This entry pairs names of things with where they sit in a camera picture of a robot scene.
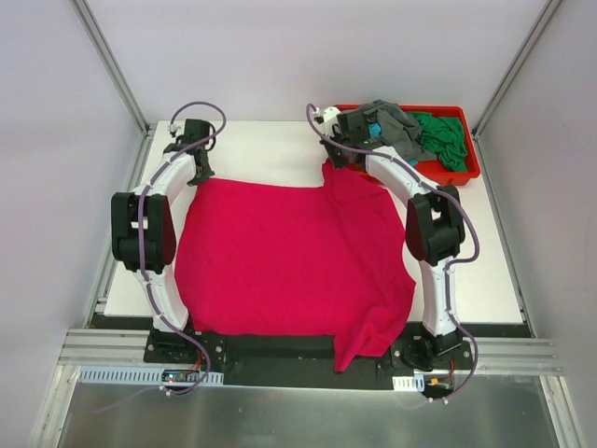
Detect magenta t shirt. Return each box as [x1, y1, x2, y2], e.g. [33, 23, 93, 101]
[175, 163, 415, 372]

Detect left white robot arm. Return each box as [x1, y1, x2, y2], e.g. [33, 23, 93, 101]
[111, 119, 215, 363]

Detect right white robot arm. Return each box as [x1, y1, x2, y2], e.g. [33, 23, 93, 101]
[307, 105, 470, 369]

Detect teal t shirt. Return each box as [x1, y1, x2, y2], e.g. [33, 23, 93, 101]
[368, 122, 382, 138]

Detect grey t shirt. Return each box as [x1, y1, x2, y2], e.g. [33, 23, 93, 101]
[358, 100, 437, 164]

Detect red plastic bin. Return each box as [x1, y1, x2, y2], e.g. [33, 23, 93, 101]
[335, 104, 481, 189]

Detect green t shirt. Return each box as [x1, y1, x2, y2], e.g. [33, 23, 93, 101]
[410, 112, 468, 173]

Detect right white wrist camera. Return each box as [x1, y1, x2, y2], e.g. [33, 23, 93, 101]
[312, 106, 340, 125]

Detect left aluminium frame post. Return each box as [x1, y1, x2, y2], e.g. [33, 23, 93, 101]
[69, 0, 150, 135]

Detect aluminium frame post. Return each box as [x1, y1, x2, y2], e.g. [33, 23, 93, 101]
[472, 0, 564, 138]
[69, 0, 150, 135]

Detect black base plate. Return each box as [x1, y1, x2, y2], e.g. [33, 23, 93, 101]
[90, 315, 475, 388]

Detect left white cable duct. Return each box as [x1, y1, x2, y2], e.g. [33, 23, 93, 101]
[78, 366, 203, 387]

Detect white cable duct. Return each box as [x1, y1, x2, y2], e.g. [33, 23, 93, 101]
[78, 366, 203, 387]
[392, 372, 425, 393]

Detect right white cable duct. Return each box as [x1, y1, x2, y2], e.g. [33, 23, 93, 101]
[392, 372, 425, 393]

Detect right aluminium frame post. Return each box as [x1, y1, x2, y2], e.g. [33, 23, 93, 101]
[472, 0, 564, 138]

